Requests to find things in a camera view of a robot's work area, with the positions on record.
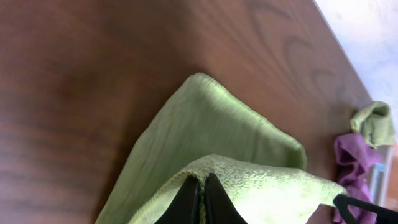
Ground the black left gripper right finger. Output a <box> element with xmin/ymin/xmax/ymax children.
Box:
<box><xmin>205</xmin><ymin>173</ymin><xmax>247</xmax><ymax>224</ymax></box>

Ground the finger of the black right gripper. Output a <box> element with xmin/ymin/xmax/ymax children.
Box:
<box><xmin>333</xmin><ymin>194</ymin><xmax>397</xmax><ymax>224</ymax></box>

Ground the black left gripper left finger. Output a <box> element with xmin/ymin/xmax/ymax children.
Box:
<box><xmin>155</xmin><ymin>176</ymin><xmax>200</xmax><ymax>224</ymax></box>

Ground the light green microfiber cloth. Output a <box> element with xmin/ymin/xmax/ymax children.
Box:
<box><xmin>97</xmin><ymin>73</ymin><xmax>345</xmax><ymax>223</ymax></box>

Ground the purple microfiber cloth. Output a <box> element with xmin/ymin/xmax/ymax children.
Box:
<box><xmin>331</xmin><ymin>133</ymin><xmax>382</xmax><ymax>224</ymax></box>

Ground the olive green cloth at back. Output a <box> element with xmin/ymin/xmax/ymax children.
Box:
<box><xmin>350</xmin><ymin>101</ymin><xmax>396</xmax><ymax>149</ymax></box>

